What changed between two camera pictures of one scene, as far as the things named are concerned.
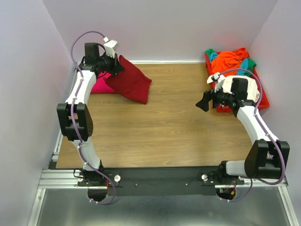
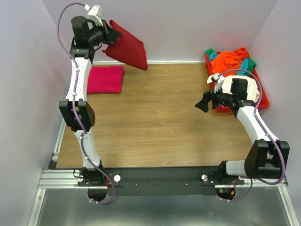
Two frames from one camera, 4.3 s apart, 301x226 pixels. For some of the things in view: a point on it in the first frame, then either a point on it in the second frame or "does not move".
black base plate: (161, 181) does not move
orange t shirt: (229, 60) does not move
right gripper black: (208, 95) does not move
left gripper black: (116, 67) to (112, 35)
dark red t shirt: (131, 82) to (127, 48)
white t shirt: (253, 92) does not move
